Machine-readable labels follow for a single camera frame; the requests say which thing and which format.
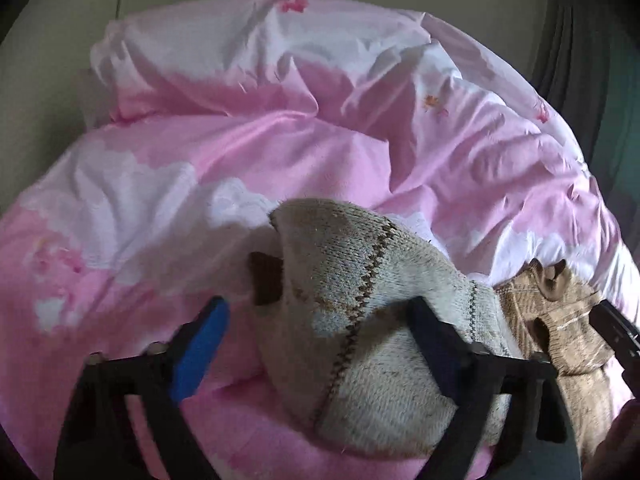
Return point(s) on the brown plaid knit sweater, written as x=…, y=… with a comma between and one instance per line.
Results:
x=370, y=320

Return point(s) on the pink satin duvet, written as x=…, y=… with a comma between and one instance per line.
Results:
x=350, y=90

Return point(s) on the grey-green curtain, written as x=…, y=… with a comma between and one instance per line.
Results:
x=580, y=45

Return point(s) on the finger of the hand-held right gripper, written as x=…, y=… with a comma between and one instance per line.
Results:
x=616, y=332

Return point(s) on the person's right forearm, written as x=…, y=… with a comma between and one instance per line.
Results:
x=617, y=445

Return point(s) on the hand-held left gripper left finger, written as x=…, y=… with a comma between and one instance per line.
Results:
x=199, y=347

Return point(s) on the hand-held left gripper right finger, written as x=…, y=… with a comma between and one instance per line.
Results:
x=434, y=340

